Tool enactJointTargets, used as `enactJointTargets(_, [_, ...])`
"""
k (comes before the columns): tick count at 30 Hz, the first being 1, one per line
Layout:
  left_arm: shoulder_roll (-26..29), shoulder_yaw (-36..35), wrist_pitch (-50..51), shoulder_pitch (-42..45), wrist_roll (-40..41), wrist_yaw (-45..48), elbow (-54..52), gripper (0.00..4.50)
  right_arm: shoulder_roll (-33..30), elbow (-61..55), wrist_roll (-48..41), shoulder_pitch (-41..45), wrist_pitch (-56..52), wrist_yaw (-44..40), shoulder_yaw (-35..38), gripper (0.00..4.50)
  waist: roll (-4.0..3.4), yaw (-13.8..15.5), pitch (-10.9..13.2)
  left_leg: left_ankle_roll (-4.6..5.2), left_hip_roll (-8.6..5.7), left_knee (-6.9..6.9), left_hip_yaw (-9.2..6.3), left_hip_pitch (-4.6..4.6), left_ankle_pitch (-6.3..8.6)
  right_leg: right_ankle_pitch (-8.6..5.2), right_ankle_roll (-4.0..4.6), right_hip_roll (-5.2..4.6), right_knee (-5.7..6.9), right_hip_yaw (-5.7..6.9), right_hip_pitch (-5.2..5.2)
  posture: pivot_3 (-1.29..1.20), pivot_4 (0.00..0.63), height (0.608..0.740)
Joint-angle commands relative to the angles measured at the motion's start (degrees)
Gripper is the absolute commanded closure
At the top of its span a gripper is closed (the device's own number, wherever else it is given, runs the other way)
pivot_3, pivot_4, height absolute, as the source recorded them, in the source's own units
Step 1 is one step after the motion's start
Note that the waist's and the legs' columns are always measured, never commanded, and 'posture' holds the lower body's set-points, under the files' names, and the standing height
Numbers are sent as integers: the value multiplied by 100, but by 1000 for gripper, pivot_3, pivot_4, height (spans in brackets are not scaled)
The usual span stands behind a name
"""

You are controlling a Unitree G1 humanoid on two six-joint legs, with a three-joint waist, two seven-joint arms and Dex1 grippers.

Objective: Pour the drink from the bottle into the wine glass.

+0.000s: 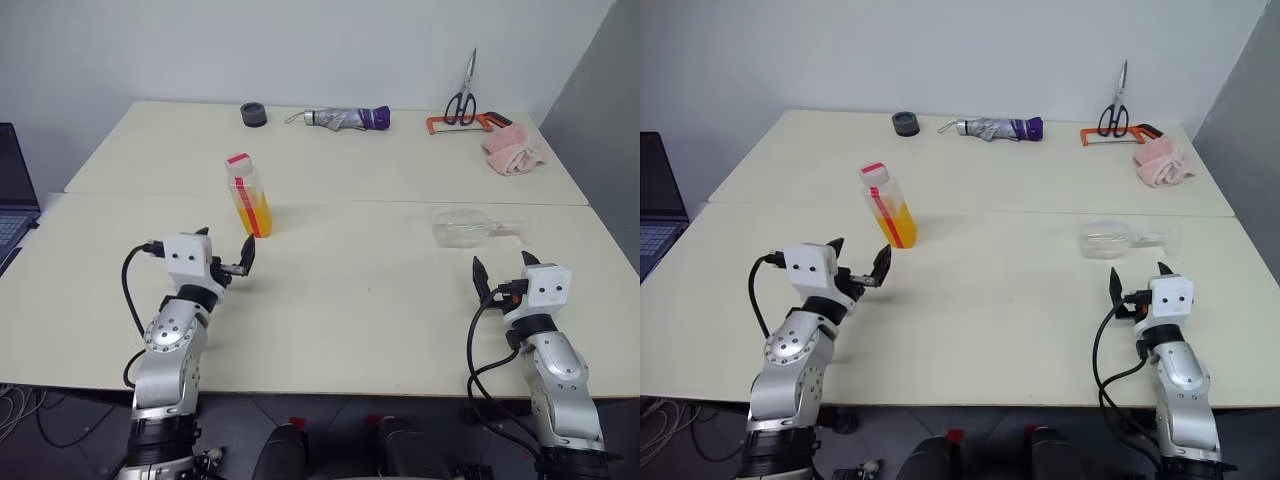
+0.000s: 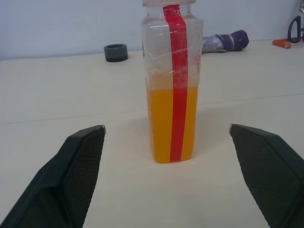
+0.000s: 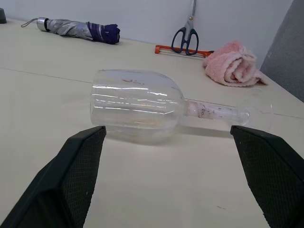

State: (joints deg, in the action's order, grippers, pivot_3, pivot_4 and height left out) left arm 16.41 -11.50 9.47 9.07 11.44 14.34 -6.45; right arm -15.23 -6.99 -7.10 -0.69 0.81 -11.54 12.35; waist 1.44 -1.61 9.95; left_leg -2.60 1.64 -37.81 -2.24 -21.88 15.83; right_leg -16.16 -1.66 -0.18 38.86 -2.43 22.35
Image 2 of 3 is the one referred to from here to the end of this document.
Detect orange juice bottle red tape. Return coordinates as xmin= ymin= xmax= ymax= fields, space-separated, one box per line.
xmin=140 ymin=0 xmax=204 ymax=164

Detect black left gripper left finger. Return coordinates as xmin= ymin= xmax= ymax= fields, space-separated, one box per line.
xmin=0 ymin=124 xmax=106 ymax=228

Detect black tape roll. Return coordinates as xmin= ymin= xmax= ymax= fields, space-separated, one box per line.
xmin=103 ymin=43 xmax=129 ymax=63

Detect folded grey purple umbrella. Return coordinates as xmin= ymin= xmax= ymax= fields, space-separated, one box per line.
xmin=201 ymin=29 xmax=249 ymax=54

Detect orange hacksaw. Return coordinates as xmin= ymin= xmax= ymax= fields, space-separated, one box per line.
xmin=272 ymin=37 xmax=304 ymax=49

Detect black handled scissors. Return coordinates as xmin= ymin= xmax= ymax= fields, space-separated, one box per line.
xmin=287 ymin=8 xmax=304 ymax=44

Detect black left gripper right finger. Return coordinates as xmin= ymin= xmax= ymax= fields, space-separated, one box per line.
xmin=228 ymin=123 xmax=304 ymax=228

